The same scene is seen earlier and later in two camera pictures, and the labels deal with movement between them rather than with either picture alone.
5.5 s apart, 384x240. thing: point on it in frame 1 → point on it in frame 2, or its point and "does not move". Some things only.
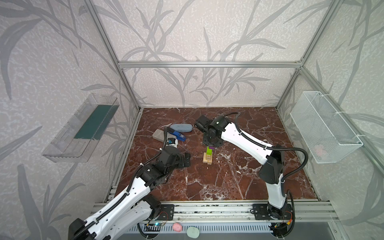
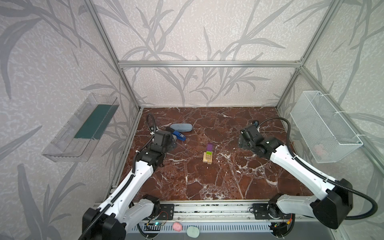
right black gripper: x=208 y=143 → x=243 y=139
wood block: x=208 y=160 does not move
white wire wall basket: x=326 y=135 does not move
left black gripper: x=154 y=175 → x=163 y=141
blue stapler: x=179 y=135 does not move
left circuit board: x=153 y=227 does not move
